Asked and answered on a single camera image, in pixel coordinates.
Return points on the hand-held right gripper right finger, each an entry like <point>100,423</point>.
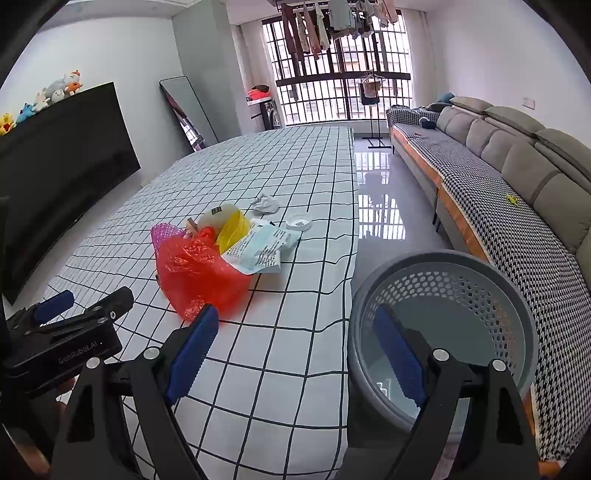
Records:
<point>399,360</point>

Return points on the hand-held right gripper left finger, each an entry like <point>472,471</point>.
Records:
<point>194,355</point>

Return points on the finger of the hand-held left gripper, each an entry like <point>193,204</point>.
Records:
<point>115,300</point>
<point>53,302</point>

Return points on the red plastic bag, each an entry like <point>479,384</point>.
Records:
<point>198,272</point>

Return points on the grey perforated basket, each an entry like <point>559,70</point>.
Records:
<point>461,295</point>

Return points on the blue white packet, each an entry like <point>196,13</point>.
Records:
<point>263,247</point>

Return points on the white tissue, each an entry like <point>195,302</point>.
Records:
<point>264,204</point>

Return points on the white round cap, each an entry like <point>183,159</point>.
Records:
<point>298,223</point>

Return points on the black white checked tablecloth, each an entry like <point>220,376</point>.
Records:
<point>277,346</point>

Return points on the black television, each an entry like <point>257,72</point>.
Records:
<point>60,175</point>

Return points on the houndstooth sofa cover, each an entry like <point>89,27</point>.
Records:
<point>508,221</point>

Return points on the black framed floor mirror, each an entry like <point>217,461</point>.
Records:
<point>189,106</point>

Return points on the row of plush toys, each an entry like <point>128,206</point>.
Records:
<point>57,90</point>

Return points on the grey sofa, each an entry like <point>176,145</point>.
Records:
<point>517,157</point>

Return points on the black floor clothes stand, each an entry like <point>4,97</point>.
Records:
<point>374,124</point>

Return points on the dark blue cloth item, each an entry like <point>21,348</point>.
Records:
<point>427,123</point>

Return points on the red orange bag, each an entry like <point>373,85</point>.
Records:
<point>258,93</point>

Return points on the blue cushion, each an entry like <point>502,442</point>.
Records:
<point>446,97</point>

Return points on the navy hanging garment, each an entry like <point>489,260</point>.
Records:
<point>371,92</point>

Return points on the black window grille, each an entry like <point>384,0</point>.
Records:
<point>318,97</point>

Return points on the row of hanging clothes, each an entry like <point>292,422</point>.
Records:
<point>304,32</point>

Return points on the white wall switch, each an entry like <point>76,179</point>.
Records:
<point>528,103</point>

